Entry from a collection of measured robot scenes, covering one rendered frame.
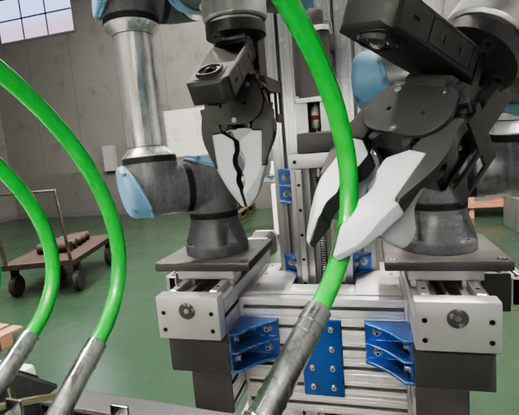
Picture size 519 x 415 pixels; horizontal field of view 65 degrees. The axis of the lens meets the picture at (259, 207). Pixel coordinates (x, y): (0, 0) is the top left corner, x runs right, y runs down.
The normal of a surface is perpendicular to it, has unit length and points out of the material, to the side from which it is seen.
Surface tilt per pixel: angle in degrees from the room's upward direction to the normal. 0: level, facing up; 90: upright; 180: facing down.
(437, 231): 72
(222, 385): 90
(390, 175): 48
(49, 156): 90
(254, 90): 90
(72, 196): 90
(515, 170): 103
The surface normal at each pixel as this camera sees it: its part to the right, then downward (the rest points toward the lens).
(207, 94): -0.19, 0.66
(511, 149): -0.54, 0.36
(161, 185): 0.49, 0.02
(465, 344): -0.26, 0.15
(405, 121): -0.56, -0.55
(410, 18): 0.58, 0.25
